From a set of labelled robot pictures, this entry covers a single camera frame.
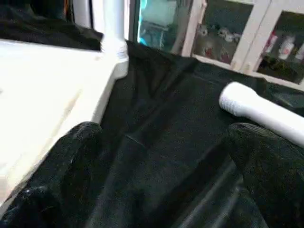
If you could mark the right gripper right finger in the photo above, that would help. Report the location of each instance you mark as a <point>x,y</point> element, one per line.
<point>275,180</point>

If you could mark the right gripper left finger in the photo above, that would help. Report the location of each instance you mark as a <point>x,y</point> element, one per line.
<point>52,190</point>

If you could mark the white plastic table leg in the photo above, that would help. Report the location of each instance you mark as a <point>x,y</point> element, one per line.
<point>114,28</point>
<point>261,111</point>

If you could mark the white plastic table top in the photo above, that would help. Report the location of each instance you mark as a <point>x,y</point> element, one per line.
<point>47,95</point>

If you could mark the black table mat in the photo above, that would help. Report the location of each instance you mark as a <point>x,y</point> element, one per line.
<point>166,142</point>

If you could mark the white glass door cabinet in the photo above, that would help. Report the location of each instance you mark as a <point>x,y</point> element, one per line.
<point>247,33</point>

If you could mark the teal plastic stool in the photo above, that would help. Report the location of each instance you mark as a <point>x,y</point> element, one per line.
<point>159,23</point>

